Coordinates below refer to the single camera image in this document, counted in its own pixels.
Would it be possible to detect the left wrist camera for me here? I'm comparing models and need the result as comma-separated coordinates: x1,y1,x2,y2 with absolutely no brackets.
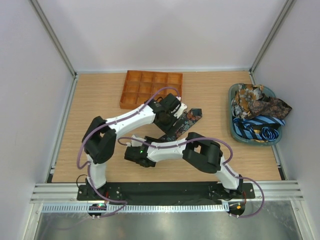
172,102,188,119

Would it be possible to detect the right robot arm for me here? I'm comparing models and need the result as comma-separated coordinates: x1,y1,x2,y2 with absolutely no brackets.
124,132,244,198

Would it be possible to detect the dark brown paisley tie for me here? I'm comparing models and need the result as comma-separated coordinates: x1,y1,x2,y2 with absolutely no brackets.
246,96,292,120

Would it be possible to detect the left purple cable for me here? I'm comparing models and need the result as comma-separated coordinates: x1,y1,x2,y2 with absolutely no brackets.
76,86,128,218

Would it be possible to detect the teal plastic basket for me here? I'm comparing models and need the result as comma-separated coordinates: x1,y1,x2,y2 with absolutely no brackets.
228,82,284,145

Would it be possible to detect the purple cable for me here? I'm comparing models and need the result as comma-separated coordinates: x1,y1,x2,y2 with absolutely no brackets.
76,86,128,218
117,136,265,220

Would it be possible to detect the blue striped tie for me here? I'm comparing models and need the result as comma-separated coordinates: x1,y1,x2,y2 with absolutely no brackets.
232,115,286,142

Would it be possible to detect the orange compartment tray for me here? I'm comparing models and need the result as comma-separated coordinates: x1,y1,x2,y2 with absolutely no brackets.
119,70,183,110

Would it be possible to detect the mustard floral tie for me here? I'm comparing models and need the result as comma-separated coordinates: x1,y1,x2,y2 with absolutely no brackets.
231,83,264,119

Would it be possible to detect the navy floral tie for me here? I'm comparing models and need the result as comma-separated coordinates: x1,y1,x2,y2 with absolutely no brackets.
159,108,203,142

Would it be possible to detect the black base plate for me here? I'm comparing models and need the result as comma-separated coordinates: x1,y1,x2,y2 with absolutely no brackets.
76,181,256,215

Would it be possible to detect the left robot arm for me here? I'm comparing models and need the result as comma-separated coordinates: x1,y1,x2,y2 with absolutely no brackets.
80,93,188,200

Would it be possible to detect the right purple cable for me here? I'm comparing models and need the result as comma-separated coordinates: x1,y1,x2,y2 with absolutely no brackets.
117,136,265,220

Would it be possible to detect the white slotted cable duct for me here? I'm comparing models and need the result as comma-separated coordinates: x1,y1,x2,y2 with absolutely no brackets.
41,202,229,214

